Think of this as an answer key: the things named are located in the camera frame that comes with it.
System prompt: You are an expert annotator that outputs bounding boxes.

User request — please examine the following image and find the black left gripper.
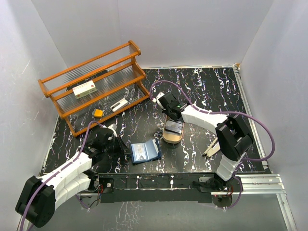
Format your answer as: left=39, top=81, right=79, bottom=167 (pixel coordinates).
left=103, top=134, right=132, bottom=158

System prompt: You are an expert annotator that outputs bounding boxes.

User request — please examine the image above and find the stack of credit cards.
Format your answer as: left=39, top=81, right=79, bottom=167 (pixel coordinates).
left=165, top=126, right=183, bottom=134

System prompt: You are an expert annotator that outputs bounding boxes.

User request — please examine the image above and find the blue leather card holder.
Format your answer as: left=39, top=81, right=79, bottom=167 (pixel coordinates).
left=130, top=138, right=162, bottom=165

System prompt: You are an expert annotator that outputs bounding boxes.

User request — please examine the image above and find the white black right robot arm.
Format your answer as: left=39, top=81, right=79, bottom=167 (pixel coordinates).
left=152, top=92, right=254, bottom=191

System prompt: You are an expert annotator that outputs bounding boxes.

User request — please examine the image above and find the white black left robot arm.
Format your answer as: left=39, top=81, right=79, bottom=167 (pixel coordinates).
left=15, top=126, right=131, bottom=230

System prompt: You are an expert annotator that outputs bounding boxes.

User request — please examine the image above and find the beige oval card tray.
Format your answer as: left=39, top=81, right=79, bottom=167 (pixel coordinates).
left=162, top=116, right=184, bottom=144

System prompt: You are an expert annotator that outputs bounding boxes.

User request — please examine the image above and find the white black small device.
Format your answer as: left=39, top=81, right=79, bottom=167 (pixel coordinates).
left=110, top=98, right=128, bottom=112

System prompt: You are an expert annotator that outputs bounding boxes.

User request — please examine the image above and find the orange yellow small object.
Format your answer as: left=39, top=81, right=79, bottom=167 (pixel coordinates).
left=92, top=109, right=103, bottom=118

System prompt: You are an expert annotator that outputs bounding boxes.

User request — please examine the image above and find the orange wooden shelf rack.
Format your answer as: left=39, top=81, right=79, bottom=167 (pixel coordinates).
left=38, top=40, right=150, bottom=137

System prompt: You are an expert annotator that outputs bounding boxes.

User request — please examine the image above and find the white red small box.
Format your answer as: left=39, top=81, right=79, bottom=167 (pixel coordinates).
left=73, top=80, right=97, bottom=99

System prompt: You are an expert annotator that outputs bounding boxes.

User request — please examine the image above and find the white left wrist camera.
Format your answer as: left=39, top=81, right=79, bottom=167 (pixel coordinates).
left=107, top=124, right=117, bottom=137

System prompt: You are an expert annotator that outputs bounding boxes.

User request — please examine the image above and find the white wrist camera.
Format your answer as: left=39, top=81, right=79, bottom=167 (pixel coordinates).
left=152, top=92, right=165, bottom=108
left=107, top=124, right=117, bottom=137

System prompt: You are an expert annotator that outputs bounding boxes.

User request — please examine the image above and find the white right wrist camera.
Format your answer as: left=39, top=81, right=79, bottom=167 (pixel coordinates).
left=152, top=92, right=165, bottom=108

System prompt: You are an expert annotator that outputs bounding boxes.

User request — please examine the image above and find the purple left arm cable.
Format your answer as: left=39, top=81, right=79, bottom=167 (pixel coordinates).
left=18, top=120, right=109, bottom=231

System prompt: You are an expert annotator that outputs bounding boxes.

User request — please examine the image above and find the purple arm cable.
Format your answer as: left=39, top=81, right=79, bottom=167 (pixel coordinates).
left=18, top=120, right=109, bottom=231
left=149, top=80, right=276, bottom=209

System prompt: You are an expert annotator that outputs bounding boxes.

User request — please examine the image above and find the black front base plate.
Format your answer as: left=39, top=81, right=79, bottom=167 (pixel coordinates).
left=100, top=173, right=215, bottom=203

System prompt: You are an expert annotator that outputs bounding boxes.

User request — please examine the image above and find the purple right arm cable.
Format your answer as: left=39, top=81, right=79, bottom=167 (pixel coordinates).
left=149, top=80, right=276, bottom=209

